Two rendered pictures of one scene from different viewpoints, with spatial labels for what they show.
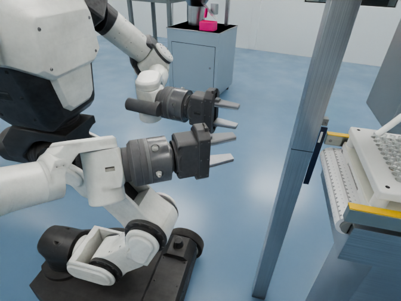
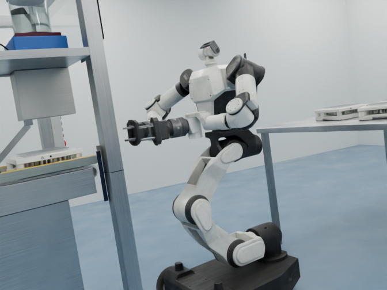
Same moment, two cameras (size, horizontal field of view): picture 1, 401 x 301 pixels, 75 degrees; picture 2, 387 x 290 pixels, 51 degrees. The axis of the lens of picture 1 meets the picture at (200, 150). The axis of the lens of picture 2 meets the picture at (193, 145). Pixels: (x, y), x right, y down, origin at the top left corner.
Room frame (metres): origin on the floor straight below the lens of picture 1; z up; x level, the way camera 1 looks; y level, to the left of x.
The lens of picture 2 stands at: (1.97, -1.20, 1.06)
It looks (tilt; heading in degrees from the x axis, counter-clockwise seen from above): 6 degrees down; 134
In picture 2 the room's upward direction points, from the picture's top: 8 degrees counter-clockwise
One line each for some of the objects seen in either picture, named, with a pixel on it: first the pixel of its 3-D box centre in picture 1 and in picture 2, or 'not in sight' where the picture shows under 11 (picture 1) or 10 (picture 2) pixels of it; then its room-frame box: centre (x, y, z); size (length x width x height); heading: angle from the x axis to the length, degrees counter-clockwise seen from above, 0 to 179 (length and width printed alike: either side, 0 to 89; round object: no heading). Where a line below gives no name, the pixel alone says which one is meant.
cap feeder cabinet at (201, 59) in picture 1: (201, 60); not in sight; (3.19, 0.01, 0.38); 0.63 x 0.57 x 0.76; 65
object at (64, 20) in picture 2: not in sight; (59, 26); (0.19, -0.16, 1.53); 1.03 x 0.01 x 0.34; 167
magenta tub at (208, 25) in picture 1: (208, 25); not in sight; (2.95, -0.04, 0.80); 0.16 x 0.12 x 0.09; 65
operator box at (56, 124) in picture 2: not in sight; (53, 130); (-0.33, -0.01, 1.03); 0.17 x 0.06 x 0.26; 167
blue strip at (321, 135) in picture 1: (314, 157); (102, 176); (0.61, -0.33, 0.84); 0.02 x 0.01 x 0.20; 77
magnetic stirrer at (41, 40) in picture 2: not in sight; (35, 49); (0.41, -0.41, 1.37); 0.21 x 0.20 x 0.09; 167
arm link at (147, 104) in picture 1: (154, 104); (188, 127); (0.67, 0.13, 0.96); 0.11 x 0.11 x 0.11; 68
